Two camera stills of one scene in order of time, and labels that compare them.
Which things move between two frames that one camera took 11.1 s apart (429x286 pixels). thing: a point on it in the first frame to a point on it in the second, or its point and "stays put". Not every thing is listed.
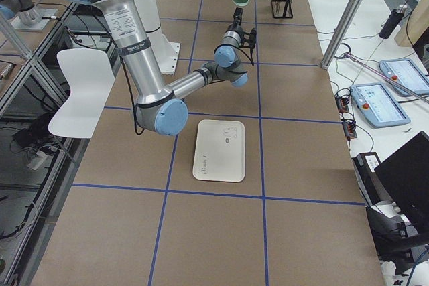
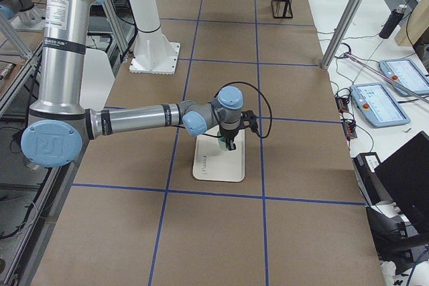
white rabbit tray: (219, 151) stays put
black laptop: (405, 173) stays put
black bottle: (393, 21) stays put
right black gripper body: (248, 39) to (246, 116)
